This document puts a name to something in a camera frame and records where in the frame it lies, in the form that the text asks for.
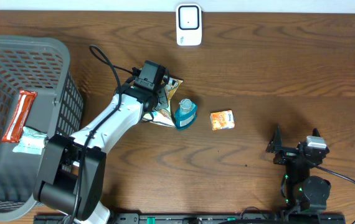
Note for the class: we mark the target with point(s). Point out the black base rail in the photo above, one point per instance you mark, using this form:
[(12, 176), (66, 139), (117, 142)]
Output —
[(134, 218)]

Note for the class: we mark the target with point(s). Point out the yellow snack bag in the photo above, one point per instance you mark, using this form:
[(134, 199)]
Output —
[(162, 114)]

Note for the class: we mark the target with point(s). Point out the grey plastic shopping basket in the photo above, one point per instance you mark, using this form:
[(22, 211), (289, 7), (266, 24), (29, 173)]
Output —
[(40, 65)]

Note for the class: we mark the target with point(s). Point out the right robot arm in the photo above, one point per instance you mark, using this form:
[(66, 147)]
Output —
[(304, 193)]

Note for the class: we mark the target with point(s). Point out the red snack bar wrapper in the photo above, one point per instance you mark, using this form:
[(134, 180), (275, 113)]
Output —
[(14, 130)]

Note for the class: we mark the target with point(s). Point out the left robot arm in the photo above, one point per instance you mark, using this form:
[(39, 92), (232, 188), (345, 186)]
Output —
[(72, 169)]

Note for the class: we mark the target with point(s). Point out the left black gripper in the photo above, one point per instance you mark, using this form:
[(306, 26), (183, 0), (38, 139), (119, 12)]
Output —
[(164, 101)]

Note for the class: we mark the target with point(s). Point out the blue mouthwash bottle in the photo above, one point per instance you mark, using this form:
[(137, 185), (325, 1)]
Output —
[(185, 115)]

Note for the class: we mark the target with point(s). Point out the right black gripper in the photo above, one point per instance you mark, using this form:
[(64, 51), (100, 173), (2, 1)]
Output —
[(286, 154)]

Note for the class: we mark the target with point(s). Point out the light green tissue pack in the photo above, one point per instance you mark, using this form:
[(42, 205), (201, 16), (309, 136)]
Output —
[(31, 142)]

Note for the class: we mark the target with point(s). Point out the orange small snack box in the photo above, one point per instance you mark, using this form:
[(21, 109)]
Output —
[(222, 120)]

